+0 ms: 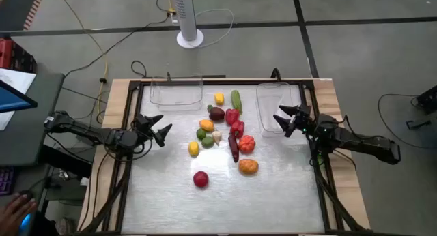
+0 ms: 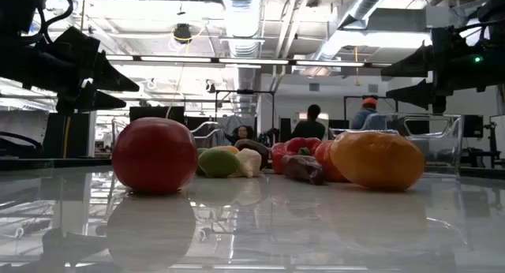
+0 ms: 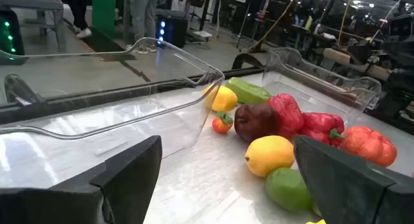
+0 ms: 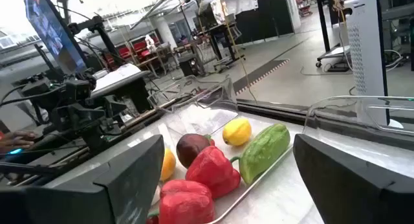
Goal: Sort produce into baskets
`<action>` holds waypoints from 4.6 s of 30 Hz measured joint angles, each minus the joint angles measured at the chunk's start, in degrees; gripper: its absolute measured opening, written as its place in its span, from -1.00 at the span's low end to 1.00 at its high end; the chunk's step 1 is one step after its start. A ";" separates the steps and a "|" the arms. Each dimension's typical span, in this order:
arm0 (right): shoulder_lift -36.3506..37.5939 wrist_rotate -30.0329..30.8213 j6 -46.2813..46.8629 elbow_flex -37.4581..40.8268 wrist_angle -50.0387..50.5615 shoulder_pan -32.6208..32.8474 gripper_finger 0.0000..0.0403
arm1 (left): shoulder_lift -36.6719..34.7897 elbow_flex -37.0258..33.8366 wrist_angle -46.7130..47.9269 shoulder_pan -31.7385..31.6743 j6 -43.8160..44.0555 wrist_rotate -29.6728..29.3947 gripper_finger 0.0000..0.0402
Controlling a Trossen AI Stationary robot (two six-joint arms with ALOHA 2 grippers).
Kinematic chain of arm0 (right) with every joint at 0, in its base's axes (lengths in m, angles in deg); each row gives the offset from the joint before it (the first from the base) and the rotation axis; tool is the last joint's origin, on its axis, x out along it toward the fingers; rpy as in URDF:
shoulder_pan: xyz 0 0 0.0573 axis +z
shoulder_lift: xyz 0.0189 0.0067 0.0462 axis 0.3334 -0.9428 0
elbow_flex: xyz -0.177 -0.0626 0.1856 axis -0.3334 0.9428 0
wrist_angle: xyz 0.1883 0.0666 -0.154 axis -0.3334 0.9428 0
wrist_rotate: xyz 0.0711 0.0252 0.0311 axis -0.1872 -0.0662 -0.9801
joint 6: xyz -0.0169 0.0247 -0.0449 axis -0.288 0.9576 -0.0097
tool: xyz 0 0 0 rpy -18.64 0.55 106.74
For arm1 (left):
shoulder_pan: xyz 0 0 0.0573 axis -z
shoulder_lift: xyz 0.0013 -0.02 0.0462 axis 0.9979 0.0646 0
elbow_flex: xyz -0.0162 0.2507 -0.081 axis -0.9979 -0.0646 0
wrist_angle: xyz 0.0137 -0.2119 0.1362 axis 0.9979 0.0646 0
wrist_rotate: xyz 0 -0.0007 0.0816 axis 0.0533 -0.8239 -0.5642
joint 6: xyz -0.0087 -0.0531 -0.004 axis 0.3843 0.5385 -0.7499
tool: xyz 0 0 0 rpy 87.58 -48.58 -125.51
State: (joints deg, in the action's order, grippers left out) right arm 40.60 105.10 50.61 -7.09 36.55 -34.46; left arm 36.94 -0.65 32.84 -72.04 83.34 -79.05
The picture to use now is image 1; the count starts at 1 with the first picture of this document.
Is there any orange brown potato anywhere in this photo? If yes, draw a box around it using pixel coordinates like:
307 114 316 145
238 158 259 176

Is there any black metal table frame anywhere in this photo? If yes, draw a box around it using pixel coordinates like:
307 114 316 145
77 77 370 236

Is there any backlit keyboard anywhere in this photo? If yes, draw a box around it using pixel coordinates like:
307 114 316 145
0 166 16 197

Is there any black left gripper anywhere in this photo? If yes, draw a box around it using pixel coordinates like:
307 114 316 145
132 113 173 148

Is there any black box device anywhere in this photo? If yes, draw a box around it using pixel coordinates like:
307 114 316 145
416 85 437 115

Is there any green cucumber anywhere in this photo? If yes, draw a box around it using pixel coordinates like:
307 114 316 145
230 89 243 115

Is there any white tower fan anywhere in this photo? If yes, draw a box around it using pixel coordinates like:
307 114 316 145
172 0 205 49

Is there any white paper sheet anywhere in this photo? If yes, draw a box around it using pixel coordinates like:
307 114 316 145
0 68 37 132

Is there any white fan cable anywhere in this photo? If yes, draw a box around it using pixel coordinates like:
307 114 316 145
188 8 236 48

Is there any dark purple eggplant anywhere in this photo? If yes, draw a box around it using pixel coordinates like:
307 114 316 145
206 104 226 122

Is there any red plastic crate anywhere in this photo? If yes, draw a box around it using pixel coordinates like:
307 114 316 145
0 37 38 74

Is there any red apple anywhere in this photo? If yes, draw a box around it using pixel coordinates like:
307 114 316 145
193 171 210 188

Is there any long dark red chili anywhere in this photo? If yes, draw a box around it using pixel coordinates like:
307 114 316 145
227 133 240 164

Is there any orange red ribbed pumpkin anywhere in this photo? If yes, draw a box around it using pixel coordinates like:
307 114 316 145
238 135 257 154

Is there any wide clear plastic bin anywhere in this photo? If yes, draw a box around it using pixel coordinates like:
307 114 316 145
149 74 204 113

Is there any yellow floor cable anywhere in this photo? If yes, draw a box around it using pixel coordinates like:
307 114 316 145
55 0 109 123

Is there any red bell pepper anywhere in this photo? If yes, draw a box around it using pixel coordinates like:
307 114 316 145
225 108 240 126
229 119 246 138

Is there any grey desk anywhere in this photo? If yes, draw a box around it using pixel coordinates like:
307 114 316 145
0 71 66 167

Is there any monitor with blue screen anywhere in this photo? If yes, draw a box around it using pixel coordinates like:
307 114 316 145
0 79 39 114

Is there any silver table mat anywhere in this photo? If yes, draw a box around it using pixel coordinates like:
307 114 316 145
121 83 326 235

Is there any dark rug with striped edge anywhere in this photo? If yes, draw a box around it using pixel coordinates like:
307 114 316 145
0 0 46 32

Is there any long black floor cable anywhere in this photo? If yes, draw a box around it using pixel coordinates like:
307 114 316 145
63 16 171 78

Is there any person's hand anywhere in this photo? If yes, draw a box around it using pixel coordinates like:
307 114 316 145
0 192 38 236

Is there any narrow clear plastic bin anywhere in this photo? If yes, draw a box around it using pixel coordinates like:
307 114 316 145
255 81 295 138

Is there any orange yellow mango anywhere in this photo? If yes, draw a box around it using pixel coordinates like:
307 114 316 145
199 119 215 133

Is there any thin black floor cable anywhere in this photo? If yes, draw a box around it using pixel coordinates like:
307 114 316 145
376 93 437 150

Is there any looped black cable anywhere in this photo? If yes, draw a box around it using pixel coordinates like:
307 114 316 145
130 60 148 78

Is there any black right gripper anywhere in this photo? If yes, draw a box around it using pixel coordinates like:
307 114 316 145
272 104 313 138

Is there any black computer mouse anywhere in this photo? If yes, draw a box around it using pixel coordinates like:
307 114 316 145
18 189 36 201

